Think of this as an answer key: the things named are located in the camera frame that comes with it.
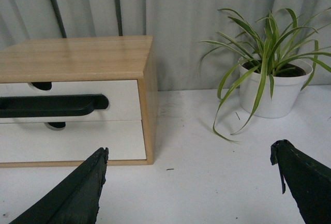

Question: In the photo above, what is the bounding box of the white lower drawer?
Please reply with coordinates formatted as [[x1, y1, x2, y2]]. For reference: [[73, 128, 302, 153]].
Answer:
[[1, 121, 146, 162]]

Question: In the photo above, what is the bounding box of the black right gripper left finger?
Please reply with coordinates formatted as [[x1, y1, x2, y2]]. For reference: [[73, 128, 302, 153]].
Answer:
[[12, 147, 109, 223]]

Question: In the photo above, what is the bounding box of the white plant pot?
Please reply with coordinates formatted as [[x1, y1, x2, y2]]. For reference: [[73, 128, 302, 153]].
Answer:
[[239, 59, 313, 118]]

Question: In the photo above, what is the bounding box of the black drawer handle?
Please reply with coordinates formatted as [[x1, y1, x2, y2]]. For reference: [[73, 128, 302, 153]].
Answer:
[[1, 94, 109, 118]]

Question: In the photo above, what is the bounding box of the white drawer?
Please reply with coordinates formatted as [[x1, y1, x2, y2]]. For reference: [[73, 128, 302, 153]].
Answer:
[[1, 80, 141, 124], [1, 121, 146, 162]]

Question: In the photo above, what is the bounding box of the white upper drawer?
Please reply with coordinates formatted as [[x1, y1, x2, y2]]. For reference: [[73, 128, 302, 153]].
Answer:
[[1, 80, 141, 124]]

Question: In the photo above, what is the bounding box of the wooden drawer cabinet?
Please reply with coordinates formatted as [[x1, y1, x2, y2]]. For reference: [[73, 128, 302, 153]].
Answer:
[[1, 36, 158, 168]]

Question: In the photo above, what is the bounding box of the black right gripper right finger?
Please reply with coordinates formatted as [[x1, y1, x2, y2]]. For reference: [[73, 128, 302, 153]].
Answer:
[[270, 140, 330, 223]]

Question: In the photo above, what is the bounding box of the green spider plant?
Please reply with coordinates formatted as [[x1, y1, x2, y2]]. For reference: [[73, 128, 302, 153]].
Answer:
[[198, 7, 331, 143]]

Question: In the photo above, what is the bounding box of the grey curtain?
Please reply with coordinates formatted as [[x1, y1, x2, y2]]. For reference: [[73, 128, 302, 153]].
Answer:
[[1, 0, 330, 91]]

